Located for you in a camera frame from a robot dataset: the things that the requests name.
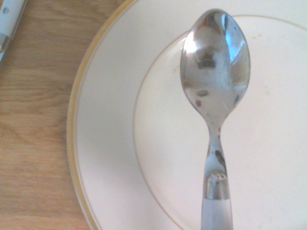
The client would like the metal fork with white handle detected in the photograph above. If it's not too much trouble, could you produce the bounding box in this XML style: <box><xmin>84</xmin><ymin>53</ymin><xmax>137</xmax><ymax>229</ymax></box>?
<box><xmin>0</xmin><ymin>0</ymin><xmax>28</xmax><ymax>61</ymax></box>

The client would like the white plate with gold rim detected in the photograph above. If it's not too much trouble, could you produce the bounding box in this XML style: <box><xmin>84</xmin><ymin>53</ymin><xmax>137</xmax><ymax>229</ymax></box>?
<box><xmin>66</xmin><ymin>0</ymin><xmax>307</xmax><ymax>230</ymax></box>

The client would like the metal spoon with white handle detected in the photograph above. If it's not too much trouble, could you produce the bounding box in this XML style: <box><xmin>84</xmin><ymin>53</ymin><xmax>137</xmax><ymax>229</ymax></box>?
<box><xmin>180</xmin><ymin>9</ymin><xmax>251</xmax><ymax>230</ymax></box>

